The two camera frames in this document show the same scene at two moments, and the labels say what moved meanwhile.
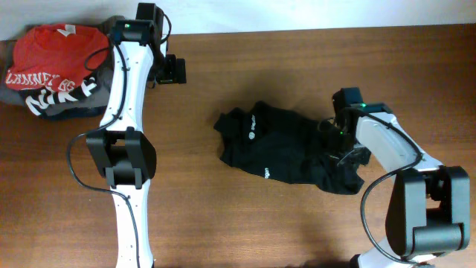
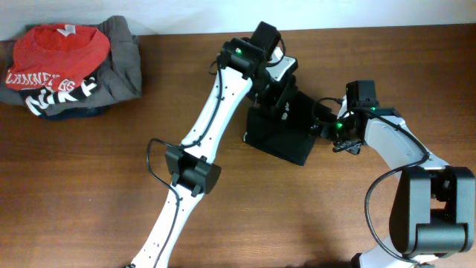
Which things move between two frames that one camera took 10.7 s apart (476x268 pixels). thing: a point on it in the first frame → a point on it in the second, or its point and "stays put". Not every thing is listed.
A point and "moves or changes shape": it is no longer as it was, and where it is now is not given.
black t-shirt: [260, 138] moves or changes shape
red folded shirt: [58, 55] stays put
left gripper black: [175, 72] → [278, 97]
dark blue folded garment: [78, 115] stays put
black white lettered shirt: [39, 99] stays put
